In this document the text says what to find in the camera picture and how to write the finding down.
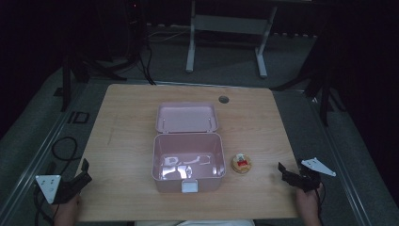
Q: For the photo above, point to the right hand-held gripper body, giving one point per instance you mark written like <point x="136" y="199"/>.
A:
<point x="307" y="179"/>

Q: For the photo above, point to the pink plastic box with lid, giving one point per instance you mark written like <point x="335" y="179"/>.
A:
<point x="188" y="153"/>

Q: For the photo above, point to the white metal desk frame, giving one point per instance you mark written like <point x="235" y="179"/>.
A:
<point x="229" y="25"/>

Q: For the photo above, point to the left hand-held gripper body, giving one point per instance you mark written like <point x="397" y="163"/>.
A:
<point x="58" y="190"/>

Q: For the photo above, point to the person's left hand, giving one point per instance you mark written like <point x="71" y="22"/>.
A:
<point x="67" y="208"/>

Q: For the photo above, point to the round snack packet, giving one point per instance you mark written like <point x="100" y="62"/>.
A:
<point x="241" y="163"/>

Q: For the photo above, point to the black metal stand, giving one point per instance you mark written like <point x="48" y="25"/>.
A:
<point x="324" y="94"/>
<point x="67" y="81"/>

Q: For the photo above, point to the person's right hand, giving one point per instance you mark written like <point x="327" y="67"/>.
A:
<point x="307" y="201"/>

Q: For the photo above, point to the person's light clothing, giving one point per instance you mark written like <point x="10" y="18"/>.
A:
<point x="194" y="223"/>

